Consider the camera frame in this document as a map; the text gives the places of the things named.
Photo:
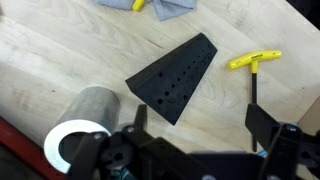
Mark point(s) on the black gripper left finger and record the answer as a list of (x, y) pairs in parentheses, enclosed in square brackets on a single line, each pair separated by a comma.
[(141, 116)]

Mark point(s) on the silver metal cylinder holder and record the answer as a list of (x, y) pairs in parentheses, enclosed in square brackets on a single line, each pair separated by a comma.
[(93, 106)]

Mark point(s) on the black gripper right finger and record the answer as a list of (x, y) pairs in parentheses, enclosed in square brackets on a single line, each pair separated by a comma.
[(261, 125)]

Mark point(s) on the black wedge wrench stand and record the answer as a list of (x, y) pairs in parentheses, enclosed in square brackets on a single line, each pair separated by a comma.
[(173, 80)]

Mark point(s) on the large brown cardboard box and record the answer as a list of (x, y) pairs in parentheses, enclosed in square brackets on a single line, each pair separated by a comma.
[(311, 116)]

